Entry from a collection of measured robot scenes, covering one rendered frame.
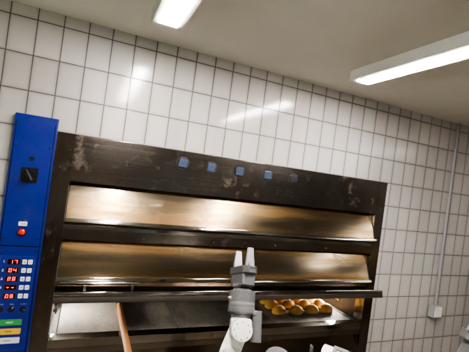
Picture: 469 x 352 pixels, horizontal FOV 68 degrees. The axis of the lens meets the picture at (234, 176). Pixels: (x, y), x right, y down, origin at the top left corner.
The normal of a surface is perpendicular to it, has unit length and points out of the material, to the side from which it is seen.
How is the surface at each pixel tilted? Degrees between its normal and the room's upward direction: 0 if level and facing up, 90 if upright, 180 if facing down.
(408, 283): 90
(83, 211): 70
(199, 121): 90
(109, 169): 90
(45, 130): 90
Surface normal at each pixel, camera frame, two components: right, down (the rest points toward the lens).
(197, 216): 0.41, -0.29
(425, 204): 0.39, 0.04
